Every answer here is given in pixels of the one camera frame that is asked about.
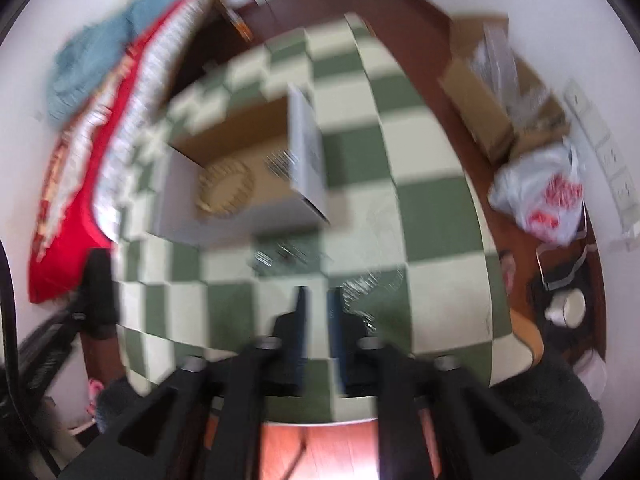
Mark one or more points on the cardboard box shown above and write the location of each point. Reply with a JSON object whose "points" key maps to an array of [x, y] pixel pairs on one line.
{"points": [[240, 125]]}

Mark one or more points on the white red plastic bag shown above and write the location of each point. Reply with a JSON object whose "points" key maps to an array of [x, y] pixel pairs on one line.
{"points": [[530, 185]]}

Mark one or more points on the orange bottle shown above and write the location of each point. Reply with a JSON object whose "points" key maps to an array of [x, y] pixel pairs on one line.
{"points": [[239, 22]]}

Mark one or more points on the teal cloth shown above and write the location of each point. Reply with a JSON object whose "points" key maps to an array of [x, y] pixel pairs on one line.
{"points": [[85, 65]]}

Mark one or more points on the red patterned blanket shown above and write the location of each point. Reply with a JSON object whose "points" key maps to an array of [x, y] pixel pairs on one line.
{"points": [[65, 240]]}

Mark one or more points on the white cup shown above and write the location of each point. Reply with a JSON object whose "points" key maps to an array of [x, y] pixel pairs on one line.
{"points": [[570, 305]]}

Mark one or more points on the white power strip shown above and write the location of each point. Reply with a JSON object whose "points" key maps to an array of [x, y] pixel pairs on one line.
{"points": [[607, 155]]}

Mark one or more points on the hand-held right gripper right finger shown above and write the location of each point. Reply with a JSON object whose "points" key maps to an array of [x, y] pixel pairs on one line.
{"points": [[336, 332]]}

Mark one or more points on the clear plastic wrap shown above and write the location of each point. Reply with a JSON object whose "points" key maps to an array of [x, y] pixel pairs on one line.
{"points": [[495, 60]]}

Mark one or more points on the brown cardboard carton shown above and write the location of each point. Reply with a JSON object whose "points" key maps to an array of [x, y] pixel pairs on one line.
{"points": [[475, 95]]}

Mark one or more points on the dark fuzzy cloth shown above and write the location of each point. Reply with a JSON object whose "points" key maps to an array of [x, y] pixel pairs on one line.
{"points": [[550, 410]]}

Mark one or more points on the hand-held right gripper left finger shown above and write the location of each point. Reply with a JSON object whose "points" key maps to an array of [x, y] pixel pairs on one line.
{"points": [[300, 332]]}

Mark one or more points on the pink slipper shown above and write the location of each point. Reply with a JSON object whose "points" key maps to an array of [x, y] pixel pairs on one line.
{"points": [[94, 395]]}

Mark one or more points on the green white checkered tablecloth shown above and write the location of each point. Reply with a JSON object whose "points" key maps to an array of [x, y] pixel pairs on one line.
{"points": [[430, 220]]}

